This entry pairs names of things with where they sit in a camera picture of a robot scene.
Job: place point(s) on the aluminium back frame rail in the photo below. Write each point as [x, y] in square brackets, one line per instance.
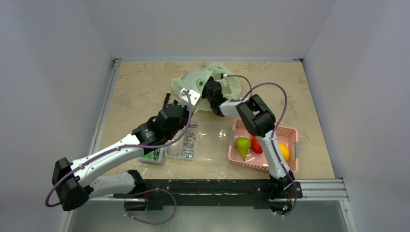
[188, 58]

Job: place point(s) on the clear plastic screw organizer box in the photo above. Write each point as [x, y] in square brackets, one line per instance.
[202, 142]

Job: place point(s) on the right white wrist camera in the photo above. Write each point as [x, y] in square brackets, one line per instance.
[223, 80]

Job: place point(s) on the aluminium frame rail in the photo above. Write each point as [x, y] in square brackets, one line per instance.
[188, 58]
[326, 189]
[99, 127]

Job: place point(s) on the green white small box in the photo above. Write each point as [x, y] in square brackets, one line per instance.
[155, 157]

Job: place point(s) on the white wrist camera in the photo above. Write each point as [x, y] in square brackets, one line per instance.
[223, 80]
[189, 98]

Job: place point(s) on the black T-handle tool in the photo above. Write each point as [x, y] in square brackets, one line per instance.
[166, 100]

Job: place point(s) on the aluminium left frame rail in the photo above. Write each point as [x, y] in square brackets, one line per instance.
[99, 127]

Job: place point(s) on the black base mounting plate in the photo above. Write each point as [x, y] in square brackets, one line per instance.
[155, 194]

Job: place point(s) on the orange fake fruit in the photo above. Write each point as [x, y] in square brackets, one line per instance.
[255, 146]

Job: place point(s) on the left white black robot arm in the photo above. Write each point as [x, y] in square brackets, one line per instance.
[72, 180]

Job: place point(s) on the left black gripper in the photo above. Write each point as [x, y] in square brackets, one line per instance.
[186, 110]

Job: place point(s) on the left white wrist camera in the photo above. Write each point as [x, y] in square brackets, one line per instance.
[189, 98]

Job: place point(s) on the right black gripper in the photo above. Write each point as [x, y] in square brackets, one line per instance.
[211, 90]

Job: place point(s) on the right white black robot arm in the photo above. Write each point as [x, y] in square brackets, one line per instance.
[261, 123]

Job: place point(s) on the aluminium front frame rail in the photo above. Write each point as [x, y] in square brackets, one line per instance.
[326, 189]

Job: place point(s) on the light green plastic bag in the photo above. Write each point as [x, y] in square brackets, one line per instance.
[196, 80]

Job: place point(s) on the yellow fake fruit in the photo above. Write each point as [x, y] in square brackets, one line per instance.
[243, 146]

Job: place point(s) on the yellow orange fake lemon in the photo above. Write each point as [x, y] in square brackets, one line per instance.
[285, 151]

